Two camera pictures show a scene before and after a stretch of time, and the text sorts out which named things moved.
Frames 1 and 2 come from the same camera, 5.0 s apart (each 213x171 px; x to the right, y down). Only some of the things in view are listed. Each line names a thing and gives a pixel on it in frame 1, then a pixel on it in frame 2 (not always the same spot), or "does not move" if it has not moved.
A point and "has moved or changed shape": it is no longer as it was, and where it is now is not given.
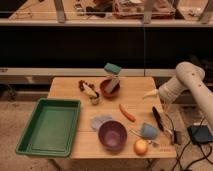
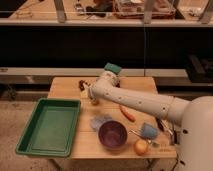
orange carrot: x=127 y=114 does not move
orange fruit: x=141 y=147 does not move
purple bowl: x=112 y=134 does not move
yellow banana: x=90 y=92 has moved or changed shape
